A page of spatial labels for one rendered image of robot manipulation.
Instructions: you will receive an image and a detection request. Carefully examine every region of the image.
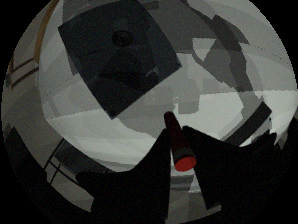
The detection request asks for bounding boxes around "dark grey sloped panel with hole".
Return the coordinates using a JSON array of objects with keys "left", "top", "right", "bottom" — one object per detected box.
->
[{"left": 57, "top": 0, "right": 182, "bottom": 120}]

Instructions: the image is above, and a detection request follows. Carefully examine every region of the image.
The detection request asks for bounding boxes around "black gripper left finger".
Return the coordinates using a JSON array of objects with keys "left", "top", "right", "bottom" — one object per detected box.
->
[{"left": 76, "top": 128, "right": 172, "bottom": 220}]

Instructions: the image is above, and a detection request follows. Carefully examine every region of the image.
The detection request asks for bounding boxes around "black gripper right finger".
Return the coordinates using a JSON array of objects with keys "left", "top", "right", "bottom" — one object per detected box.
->
[{"left": 182, "top": 125, "right": 277, "bottom": 210}]

